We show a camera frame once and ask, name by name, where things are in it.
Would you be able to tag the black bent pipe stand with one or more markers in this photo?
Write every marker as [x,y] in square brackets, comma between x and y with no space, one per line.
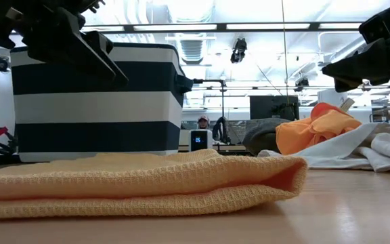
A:
[212,81]

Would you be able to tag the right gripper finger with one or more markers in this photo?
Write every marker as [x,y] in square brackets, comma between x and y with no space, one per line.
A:
[367,64]
[340,86]

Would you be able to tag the white timer with display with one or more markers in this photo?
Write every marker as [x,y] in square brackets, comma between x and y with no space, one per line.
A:
[200,139]

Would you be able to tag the person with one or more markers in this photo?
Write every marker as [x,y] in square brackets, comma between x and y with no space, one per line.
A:
[203,122]

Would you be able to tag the grey towel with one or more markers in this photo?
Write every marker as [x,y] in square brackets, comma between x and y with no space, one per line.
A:
[262,135]

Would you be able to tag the black hanging camera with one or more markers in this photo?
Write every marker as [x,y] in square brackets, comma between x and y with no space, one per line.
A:
[301,83]
[239,51]
[2,64]

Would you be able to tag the orange towel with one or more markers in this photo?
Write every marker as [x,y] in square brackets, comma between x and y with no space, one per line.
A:
[317,132]

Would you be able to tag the black monitor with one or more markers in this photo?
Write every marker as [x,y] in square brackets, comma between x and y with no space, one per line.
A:
[266,106]

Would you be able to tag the tan waffle towel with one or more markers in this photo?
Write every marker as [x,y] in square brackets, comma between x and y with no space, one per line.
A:
[130,179]

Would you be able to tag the navy white striped fabric bin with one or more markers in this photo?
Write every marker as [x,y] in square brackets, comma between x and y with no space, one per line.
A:
[97,108]

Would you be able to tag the black background robot arm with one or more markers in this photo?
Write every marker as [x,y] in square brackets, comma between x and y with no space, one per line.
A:
[219,128]

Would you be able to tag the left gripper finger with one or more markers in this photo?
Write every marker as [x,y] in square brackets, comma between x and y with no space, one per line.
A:
[69,54]
[100,44]

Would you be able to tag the white towel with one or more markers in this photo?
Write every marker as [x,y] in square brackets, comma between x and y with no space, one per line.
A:
[367,149]

